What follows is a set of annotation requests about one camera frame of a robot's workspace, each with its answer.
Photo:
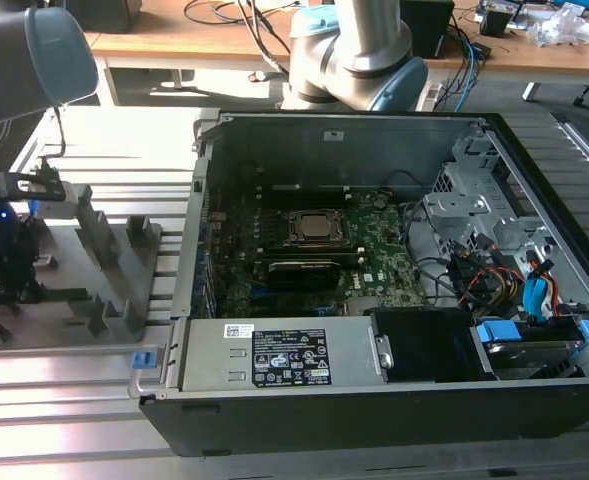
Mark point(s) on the clear plastic bags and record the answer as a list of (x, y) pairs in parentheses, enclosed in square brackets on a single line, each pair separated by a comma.
[(564, 25)]

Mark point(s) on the small black box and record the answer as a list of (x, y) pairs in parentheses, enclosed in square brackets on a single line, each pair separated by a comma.
[(494, 22)]

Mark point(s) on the white power strip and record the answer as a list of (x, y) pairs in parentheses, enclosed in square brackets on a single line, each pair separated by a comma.
[(431, 97)]

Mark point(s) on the black open PC case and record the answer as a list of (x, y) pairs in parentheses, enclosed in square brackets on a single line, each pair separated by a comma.
[(374, 420)]

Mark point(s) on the black plastic shroud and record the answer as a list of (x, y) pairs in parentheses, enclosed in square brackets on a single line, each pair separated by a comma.
[(424, 345)]

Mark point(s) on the black graphics card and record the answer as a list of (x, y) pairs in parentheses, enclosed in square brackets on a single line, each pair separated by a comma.
[(301, 277)]

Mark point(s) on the silver power supply unit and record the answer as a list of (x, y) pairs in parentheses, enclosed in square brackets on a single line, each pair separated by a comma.
[(214, 360)]

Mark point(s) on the black computer tower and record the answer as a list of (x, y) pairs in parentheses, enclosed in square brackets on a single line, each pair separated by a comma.
[(426, 25)]

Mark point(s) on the black RAM slot pair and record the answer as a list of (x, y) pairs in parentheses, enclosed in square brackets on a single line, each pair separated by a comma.
[(309, 197)]

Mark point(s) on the coin cell battery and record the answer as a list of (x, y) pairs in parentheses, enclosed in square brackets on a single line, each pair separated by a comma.
[(380, 202)]

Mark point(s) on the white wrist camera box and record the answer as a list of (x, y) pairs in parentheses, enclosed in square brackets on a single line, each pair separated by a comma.
[(49, 200)]

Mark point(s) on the silver CPU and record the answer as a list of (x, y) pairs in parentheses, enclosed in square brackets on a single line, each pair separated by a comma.
[(319, 225)]

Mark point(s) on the grey parts rack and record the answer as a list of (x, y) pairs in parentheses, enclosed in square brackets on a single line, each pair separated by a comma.
[(74, 250)]

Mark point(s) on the hard disk in blue carrier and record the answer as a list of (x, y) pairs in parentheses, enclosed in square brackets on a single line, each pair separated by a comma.
[(499, 332)]

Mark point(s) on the metal drive cage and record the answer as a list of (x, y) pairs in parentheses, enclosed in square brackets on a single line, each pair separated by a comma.
[(454, 210)]

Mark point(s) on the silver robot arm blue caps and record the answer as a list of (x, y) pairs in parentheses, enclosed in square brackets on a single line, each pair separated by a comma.
[(24, 65)]

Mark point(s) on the large black box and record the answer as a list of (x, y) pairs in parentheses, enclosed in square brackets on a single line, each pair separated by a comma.
[(104, 15)]

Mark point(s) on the blue case latch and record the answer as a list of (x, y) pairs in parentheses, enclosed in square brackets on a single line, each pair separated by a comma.
[(143, 360)]

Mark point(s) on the green motherboard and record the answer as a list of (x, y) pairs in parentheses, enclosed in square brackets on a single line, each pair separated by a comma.
[(389, 240)]

